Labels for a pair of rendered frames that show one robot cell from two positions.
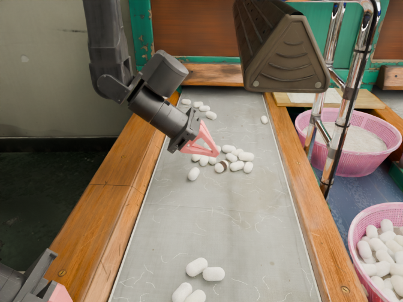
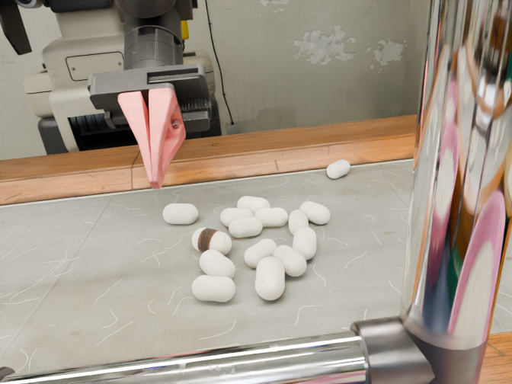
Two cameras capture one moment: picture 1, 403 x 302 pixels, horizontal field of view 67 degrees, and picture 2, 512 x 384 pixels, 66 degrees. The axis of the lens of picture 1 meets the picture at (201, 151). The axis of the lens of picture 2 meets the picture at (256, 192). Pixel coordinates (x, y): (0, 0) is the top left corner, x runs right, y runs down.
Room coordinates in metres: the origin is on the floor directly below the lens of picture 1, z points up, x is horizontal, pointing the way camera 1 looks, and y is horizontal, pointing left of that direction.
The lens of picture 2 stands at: (0.59, -0.34, 0.94)
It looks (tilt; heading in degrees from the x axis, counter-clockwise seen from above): 25 degrees down; 84
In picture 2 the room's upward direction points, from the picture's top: 6 degrees counter-clockwise
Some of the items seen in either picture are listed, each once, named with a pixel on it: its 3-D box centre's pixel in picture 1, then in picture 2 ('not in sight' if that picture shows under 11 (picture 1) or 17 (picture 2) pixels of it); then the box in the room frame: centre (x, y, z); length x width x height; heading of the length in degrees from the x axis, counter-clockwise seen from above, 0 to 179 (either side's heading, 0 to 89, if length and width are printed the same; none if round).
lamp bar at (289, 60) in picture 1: (259, 11); not in sight; (0.59, -0.10, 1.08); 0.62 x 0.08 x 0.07; 176
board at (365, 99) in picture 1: (324, 97); not in sight; (0.95, -0.41, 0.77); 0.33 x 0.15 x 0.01; 86
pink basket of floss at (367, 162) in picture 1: (341, 142); not in sight; (0.74, -0.39, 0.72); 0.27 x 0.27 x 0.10
